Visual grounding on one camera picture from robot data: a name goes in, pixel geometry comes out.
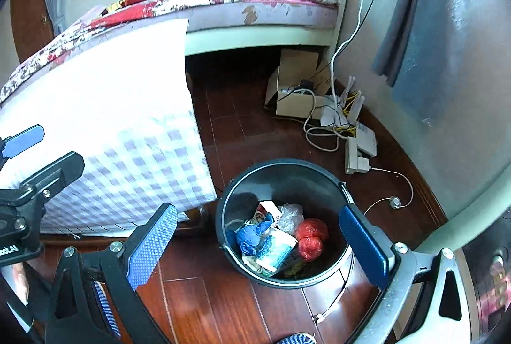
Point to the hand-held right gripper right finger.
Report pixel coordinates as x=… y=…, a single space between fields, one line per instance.
x=363 y=248

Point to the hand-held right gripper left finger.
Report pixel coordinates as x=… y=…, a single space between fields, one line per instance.
x=153 y=244

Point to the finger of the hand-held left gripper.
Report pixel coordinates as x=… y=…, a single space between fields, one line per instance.
x=60 y=168
x=26 y=138

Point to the red plastic bag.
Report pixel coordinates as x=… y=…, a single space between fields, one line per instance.
x=313 y=236

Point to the yellow cloth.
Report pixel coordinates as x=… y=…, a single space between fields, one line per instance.
x=297 y=268

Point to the blue paper cup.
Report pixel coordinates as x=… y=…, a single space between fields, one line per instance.
x=279 y=248

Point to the blue knitted cloth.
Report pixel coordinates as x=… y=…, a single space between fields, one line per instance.
x=247 y=238

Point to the black trash bin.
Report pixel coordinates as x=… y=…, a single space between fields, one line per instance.
x=287 y=184

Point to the person's left hand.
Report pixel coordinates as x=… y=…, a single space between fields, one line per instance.
x=20 y=280

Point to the blue white striped slipper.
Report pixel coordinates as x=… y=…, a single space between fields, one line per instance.
x=295 y=338
x=106 y=308

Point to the white power strip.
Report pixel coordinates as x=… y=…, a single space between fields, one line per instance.
x=353 y=156

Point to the brown wooden door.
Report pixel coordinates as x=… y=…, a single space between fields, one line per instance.
x=32 y=16

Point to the pink cloth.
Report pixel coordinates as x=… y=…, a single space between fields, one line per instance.
x=88 y=18

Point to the white router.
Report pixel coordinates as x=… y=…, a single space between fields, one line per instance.
x=329 y=114

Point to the cardboard box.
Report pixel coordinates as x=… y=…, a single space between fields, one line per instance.
x=295 y=104

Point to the wide grey curtain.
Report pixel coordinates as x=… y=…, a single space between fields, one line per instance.
x=431 y=28

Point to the bed with red headboard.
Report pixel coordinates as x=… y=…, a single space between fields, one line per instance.
x=259 y=38

